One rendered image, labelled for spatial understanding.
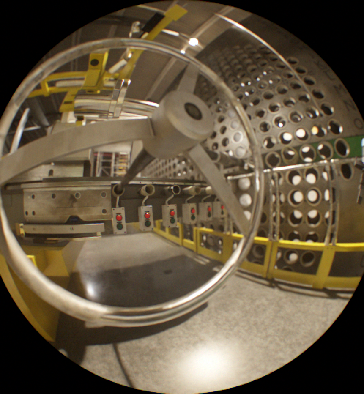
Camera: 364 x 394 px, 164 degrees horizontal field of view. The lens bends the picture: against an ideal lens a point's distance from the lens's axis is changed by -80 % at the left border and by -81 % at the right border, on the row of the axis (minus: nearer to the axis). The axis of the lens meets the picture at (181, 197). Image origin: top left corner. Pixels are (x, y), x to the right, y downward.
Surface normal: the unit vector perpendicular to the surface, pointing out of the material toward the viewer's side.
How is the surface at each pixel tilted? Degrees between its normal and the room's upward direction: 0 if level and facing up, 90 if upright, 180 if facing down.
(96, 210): 90
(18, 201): 90
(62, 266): 90
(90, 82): 134
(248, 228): 90
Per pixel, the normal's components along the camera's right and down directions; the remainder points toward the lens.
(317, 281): -0.84, 0.03
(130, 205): 0.55, -0.05
